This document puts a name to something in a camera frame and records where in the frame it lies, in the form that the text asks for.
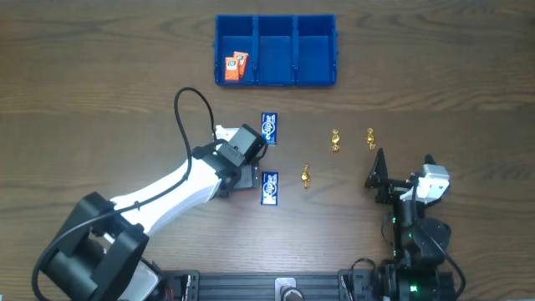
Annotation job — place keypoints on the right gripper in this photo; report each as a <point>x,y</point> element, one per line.
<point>390,190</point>

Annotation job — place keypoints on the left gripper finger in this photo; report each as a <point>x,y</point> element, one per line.
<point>246,176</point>

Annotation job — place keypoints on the blue candy pack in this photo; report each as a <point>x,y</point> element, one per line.
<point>269,188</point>
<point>270,125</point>

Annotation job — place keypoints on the gold candy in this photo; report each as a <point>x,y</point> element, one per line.
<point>370,139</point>
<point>335,141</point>
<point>305,176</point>

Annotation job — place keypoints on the orange candy box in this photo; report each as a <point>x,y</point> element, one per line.
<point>243,60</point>
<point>232,70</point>

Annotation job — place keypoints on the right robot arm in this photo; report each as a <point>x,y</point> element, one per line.
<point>414,246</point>

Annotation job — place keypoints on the blue tray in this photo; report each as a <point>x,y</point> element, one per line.
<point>273,58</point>

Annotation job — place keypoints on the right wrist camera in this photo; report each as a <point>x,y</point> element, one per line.
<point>430,182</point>

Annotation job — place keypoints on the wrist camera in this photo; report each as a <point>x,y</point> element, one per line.
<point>430,182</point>
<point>225,133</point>

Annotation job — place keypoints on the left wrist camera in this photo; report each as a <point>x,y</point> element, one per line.
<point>225,133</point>

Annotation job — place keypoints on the mounting rail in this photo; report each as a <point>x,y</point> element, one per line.
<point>242,288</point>

